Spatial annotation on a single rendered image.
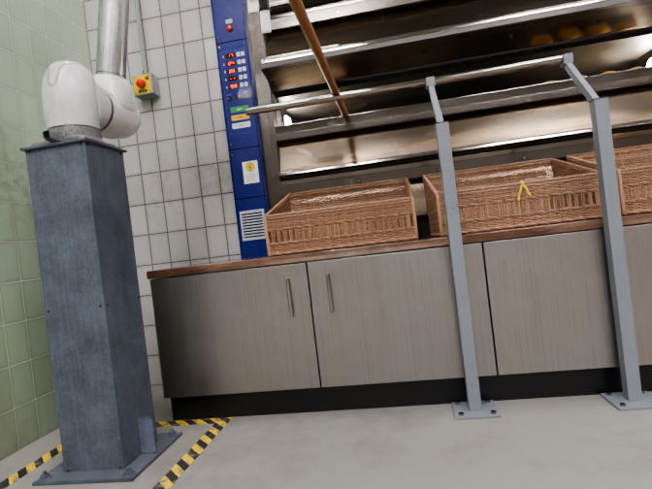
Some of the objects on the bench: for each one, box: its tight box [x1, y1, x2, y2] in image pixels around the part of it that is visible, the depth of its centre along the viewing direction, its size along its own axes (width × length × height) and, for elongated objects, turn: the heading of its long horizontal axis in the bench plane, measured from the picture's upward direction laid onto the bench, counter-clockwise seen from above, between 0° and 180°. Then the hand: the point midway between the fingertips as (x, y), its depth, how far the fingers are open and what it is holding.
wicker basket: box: [422, 158, 603, 237], centre depth 184 cm, size 49×56×28 cm
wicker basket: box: [263, 178, 419, 257], centre depth 193 cm, size 49×56×28 cm
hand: (260, 19), depth 143 cm, fingers open, 13 cm apart
